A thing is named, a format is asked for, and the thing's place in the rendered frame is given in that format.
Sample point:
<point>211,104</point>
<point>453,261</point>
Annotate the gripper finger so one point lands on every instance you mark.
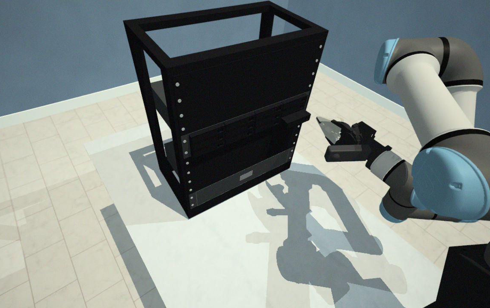
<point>336,124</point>
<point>331,136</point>

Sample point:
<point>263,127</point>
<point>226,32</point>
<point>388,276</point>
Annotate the black server rack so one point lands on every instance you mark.
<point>235,112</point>

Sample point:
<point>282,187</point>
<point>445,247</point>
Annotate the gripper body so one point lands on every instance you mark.
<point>362,136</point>

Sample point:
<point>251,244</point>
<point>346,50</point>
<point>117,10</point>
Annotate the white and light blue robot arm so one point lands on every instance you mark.
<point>437,80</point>

